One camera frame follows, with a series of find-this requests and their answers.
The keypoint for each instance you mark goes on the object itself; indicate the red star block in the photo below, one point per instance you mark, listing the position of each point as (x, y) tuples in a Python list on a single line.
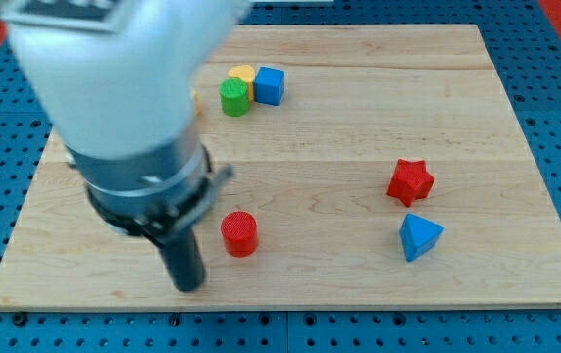
[(410, 181)]

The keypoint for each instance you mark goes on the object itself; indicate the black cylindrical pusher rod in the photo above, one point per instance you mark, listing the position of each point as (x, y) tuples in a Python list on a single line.
[(182, 259)]

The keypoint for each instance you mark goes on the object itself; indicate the yellow heart block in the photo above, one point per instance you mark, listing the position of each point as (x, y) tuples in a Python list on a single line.
[(247, 74)]

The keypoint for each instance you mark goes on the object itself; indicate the green cylinder block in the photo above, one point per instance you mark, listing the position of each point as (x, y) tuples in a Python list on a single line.
[(234, 97)]

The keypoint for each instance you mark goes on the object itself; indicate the blue cube block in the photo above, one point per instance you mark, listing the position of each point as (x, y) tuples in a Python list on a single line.
[(269, 85)]

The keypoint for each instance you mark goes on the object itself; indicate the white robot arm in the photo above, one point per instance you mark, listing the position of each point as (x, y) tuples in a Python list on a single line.
[(115, 79)]

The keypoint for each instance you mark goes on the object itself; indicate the red cylinder block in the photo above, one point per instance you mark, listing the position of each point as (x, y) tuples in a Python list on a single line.
[(239, 230)]

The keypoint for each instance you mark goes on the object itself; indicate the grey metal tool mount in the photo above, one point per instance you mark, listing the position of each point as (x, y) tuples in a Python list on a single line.
[(160, 193)]

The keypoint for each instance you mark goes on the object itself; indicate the wooden board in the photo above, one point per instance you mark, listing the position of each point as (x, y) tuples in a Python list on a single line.
[(314, 171)]

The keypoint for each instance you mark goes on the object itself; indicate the blue triangle block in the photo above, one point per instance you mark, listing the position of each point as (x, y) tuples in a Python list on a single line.
[(418, 236)]

